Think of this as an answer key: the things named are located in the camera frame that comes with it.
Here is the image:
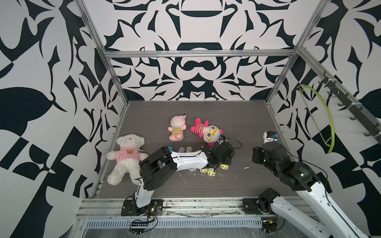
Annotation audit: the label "light green flashlight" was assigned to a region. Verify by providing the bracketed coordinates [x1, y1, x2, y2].
[186, 146, 193, 153]
[207, 168, 216, 177]

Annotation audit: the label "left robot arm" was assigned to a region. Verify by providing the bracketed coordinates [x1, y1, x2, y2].
[134, 141, 235, 209]

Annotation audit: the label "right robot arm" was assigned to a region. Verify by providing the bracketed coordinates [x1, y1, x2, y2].
[252, 141, 367, 238]

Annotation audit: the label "white plush yellow glasses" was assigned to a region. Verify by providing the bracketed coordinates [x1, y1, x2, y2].
[190, 118, 223, 147]

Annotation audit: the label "pink plush striped shirt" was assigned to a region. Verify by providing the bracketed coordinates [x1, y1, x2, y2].
[168, 114, 187, 141]

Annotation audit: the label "black connector box right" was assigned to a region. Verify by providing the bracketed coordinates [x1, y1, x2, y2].
[262, 220, 278, 234]

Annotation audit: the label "black connector box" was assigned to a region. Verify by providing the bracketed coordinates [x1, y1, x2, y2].
[130, 220, 152, 234]
[262, 220, 278, 234]

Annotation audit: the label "white teddy bear pink shirt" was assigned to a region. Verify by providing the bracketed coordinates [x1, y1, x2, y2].
[106, 134, 148, 186]

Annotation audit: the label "black connector box left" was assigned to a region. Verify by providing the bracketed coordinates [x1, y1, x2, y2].
[130, 220, 152, 234]

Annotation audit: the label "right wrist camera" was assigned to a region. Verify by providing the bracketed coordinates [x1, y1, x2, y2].
[263, 131, 278, 143]

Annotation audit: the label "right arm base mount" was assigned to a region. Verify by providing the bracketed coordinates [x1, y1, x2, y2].
[241, 188, 280, 215]

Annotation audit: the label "green hoop on wall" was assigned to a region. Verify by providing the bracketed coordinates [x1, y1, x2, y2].
[297, 84, 336, 154]

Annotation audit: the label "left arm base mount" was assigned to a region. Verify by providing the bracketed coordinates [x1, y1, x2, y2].
[121, 196, 164, 217]

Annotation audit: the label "black hook rail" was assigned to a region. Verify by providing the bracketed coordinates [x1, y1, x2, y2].
[320, 71, 381, 144]

